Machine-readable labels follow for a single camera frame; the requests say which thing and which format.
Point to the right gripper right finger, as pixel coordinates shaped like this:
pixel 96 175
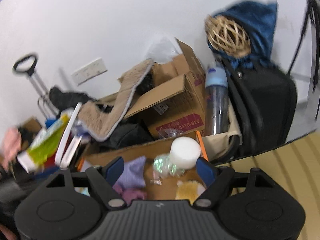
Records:
pixel 218 181

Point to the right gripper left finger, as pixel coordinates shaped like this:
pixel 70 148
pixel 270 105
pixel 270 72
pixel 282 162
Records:
pixel 101 181

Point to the pink satin bow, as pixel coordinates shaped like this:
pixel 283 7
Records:
pixel 129 195

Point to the white foam cylinder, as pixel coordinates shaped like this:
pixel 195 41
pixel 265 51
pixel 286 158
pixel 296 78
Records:
pixel 184 152

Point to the red orange cardboard box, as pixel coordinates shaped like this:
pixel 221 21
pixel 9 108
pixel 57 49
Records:
pixel 166 191

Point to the yellow plush toy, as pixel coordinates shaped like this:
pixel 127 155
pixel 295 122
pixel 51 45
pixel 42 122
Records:
pixel 189 190

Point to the purple knitted cloth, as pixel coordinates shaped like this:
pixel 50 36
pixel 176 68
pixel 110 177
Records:
pixel 133 174

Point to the white red board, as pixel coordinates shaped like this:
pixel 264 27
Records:
pixel 65 136

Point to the small candy wrapper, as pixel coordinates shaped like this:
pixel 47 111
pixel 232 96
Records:
pixel 156 182

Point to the beige fuzzy mat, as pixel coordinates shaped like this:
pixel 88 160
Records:
pixel 101 125

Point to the blue lid water bottle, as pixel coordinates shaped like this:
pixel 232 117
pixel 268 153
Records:
pixel 216 89

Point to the yellow green snack bag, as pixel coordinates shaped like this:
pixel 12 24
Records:
pixel 45 145

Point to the large open cardboard box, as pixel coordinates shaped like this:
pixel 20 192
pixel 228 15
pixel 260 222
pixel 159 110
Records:
pixel 177 99

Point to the left cardboard box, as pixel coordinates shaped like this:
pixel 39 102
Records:
pixel 30 128

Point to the black cloth bundle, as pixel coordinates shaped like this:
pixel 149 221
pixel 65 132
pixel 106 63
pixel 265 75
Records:
pixel 65 100

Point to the black bag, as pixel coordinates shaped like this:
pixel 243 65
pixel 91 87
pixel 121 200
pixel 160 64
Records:
pixel 264 100

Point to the woven rattan ball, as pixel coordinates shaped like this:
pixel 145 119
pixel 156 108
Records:
pixel 227 36

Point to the blue velvet cushion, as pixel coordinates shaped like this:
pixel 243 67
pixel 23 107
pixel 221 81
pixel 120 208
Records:
pixel 259 21

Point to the white wall socket strip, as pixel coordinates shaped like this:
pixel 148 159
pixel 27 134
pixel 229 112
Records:
pixel 89 71

